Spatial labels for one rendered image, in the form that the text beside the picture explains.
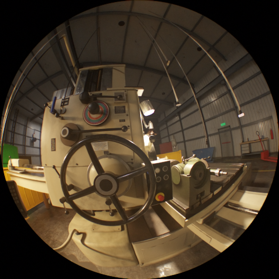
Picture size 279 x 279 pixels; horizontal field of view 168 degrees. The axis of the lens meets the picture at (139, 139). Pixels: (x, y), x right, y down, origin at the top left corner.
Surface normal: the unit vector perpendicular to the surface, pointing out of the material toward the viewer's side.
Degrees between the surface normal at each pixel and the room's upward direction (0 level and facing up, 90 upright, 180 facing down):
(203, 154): 90
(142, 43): 169
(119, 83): 90
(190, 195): 90
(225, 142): 90
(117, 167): 69
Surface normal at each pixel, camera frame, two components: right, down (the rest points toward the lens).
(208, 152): -0.75, 0.00
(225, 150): -0.97, 0.09
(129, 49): -0.07, 0.98
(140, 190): 0.21, -0.15
